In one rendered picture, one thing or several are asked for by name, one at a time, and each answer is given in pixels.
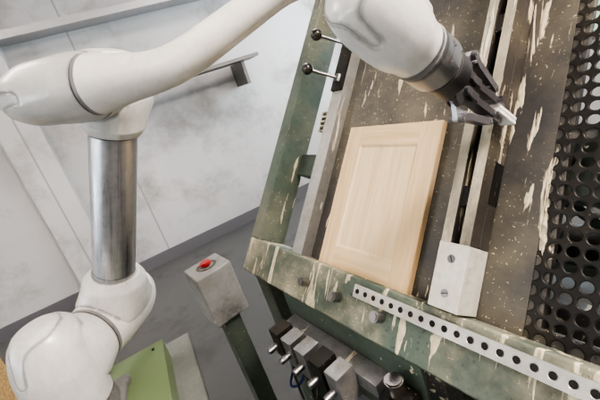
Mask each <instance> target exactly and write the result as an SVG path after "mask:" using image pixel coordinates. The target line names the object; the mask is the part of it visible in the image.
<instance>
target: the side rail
mask: <svg viewBox="0 0 600 400"><path fill-rule="evenodd" d="M324 5H325V0H315V2H314V6H313V9H312V15H311V19H310V21H309V25H308V29H307V31H306V35H305V39H304V44H303V48H302V52H301V54H300V58H299V62H298V65H297V68H296V74H295V77H294V81H293V85H292V88H291V91H290V95H289V98H288V101H287V107H286V111H285V114H284V118H283V121H282V124H281V128H280V131H279V137H278V140H277V144H276V147H275V151H274V154H273V157H272V161H271V167H270V170H269V173H268V177H267V180H266V184H265V187H264V191H263V194H262V200H261V203H260V206H259V210H258V213H257V217H256V220H255V224H254V229H253V233H252V237H254V238H258V239H261V240H266V241H271V242H275V243H279V244H284V241H285V238H286V234H287V231H288V224H289V221H290V217H291V214H292V211H293V207H294V203H295V200H296V193H297V190H298V187H299V183H300V179H301V176H299V175H297V172H298V168H299V164H300V161H301V158H302V154H307V152H308V148H309V145H310V141H311V137H312V134H313V128H314V124H315V121H316V117H317V113H318V110H319V107H320V103H321V97H322V93H323V89H324V86H325V83H326V79H327V77H326V76H323V75H320V74H317V73H314V72H312V73H311V74H310V75H304V74H303V73H302V71H301V68H302V65H303V64H304V63H310V64H311V65H312V67H313V69H314V70H317V71H322V72H325V73H328V72H329V66H330V62H331V58H332V55H333V52H334V48H335V44H336V42H333V41H329V40H327V39H324V38H321V39H320V40H318V41H314V40H312V38H311V32H312V30H313V29H320V30H321V33H322V35H323V36H327V37H330V38H334V39H337V36H336V35H335V34H334V33H333V31H332V30H331V28H330V27H329V24H328V23H327V22H326V19H325V15H324Z"/></svg>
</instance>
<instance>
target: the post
mask: <svg viewBox="0 0 600 400"><path fill-rule="evenodd" d="M221 327H222V329H223V331H224V333H225V335H226V337H227V340H228V341H229V344H230V346H231V349H232V351H233V353H234V355H235V356H236V358H237V362H238V364H239V366H240V368H241V370H242V372H243V374H244V376H245V378H246V381H247V384H248V386H249V387H250V389H251V391H252V394H253V396H254V399H255V400H278V399H277V397H276V396H275V393H274V391H273V389H272V386H271V383H270V382H269V379H268V377H267V375H266V372H265V370H264V368H263V365H262V363H261V361H260V358H259V356H258V354H257V353H256V350H255V348H254V344H253V342H252V340H251V338H250V336H249V334H248V332H247V329H246V326H245V324H244V322H243V320H242V318H241V315H240V313H239V314H238V315H236V316H235V317H234V318H232V319H231V320H229V321H228V322H226V323H225V324H223V325H222V326H221Z"/></svg>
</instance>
